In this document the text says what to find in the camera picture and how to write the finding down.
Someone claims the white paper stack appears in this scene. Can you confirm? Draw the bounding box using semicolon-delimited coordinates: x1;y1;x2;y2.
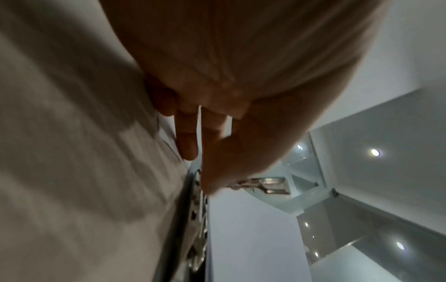
207;190;313;282

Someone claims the person's left hand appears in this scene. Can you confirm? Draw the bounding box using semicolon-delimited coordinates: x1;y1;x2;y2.
99;0;387;194

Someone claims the frosted glass door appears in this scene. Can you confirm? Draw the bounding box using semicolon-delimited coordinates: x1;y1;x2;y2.
278;132;340;216

